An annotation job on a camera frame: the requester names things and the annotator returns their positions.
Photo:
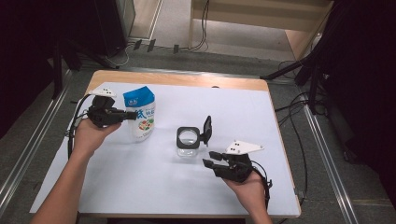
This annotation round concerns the dark cabinet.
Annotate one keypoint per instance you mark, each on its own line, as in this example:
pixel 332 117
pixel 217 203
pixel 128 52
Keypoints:
pixel 109 25

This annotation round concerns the small black block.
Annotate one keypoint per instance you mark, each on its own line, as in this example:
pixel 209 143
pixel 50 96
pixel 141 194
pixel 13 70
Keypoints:
pixel 151 45
pixel 176 48
pixel 137 44

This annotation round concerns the black curtain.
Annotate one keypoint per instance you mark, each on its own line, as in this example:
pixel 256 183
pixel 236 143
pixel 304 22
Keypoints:
pixel 18 46
pixel 367 77

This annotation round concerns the white table sheet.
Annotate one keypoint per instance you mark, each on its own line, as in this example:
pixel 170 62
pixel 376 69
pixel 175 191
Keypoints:
pixel 186 186

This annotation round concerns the grey table clamp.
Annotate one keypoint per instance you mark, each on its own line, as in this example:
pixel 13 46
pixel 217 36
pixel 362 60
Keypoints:
pixel 299 194

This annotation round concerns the person's right hand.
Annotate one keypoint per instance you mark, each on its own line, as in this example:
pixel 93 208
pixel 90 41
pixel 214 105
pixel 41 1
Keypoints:
pixel 252 193

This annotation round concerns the metal floor rail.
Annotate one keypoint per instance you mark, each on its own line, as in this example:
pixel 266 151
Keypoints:
pixel 18 174
pixel 336 186

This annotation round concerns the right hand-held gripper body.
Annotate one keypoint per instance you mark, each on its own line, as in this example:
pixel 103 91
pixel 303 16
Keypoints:
pixel 239 169

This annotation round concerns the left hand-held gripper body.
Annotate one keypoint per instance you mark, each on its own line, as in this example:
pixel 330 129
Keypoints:
pixel 104 115

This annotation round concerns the light wooden bench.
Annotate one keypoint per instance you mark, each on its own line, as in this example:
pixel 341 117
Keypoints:
pixel 249 18

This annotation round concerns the glass jar with black lid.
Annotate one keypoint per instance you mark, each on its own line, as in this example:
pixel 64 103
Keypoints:
pixel 207 127

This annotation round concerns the person's left hand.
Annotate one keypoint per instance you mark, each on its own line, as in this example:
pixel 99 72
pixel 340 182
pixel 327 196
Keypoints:
pixel 87 137

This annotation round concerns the blue and white bag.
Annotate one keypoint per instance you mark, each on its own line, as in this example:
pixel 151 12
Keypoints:
pixel 144 99

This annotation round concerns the black metal stand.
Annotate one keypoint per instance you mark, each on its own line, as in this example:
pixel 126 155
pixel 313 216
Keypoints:
pixel 57 68
pixel 313 90

